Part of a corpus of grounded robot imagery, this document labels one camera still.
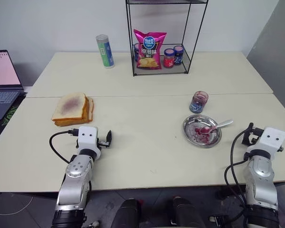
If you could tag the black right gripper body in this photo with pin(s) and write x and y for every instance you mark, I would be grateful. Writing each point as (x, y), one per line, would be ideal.
(257, 135)

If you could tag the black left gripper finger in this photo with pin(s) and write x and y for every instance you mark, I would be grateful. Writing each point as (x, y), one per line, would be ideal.
(109, 137)

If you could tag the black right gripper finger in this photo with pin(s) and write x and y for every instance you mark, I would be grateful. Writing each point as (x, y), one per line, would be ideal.
(247, 136)

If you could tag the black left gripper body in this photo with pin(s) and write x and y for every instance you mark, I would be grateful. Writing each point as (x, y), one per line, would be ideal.
(102, 143)

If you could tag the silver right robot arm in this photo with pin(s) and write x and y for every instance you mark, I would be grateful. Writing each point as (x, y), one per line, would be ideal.
(261, 180)

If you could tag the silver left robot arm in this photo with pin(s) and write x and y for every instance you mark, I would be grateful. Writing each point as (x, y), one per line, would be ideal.
(78, 180)

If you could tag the stack of bread slices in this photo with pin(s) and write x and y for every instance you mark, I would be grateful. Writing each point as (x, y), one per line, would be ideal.
(85, 117)

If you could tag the white bread slice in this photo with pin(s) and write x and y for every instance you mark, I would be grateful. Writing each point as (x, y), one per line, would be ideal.
(70, 105)

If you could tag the open glass jam jar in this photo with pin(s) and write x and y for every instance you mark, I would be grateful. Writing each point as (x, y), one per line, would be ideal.
(199, 103)

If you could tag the red label jam jar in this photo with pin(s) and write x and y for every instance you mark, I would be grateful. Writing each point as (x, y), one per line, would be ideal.
(168, 59)

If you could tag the blue label jam jar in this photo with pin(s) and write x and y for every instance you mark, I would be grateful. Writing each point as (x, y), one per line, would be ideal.
(178, 55)

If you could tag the metal spoon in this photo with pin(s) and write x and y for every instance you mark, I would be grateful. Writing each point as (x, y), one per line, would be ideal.
(215, 127)

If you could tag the round metal plate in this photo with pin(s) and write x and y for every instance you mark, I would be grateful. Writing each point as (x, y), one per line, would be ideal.
(192, 136)

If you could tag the dark rounded shape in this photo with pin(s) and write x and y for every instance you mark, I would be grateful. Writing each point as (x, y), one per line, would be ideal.
(128, 213)
(187, 213)

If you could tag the green blue cylinder can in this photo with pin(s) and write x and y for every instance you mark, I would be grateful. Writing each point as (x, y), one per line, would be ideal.
(105, 53)

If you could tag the pink potato chips bag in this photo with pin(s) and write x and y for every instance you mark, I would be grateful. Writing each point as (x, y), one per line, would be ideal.
(149, 52)

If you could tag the black green mouse mat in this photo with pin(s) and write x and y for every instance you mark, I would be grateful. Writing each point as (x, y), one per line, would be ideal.
(12, 111)

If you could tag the open grey laptop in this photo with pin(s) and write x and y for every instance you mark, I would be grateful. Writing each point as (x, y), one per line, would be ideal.
(2, 95)

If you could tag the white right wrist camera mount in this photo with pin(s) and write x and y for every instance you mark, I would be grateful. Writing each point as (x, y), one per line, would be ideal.
(272, 140)

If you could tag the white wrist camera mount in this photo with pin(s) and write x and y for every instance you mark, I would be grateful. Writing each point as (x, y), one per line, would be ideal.
(272, 140)
(86, 139)

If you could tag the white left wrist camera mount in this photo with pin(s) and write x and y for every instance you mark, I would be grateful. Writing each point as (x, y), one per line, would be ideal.
(86, 139)

